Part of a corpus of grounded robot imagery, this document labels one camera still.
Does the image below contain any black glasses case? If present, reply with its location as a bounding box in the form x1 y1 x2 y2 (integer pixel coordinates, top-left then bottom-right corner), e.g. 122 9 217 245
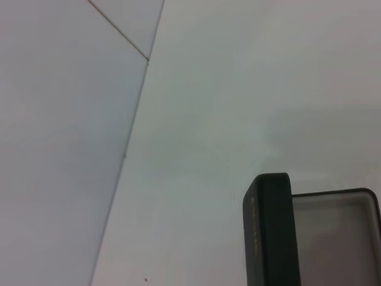
242 172 381 286

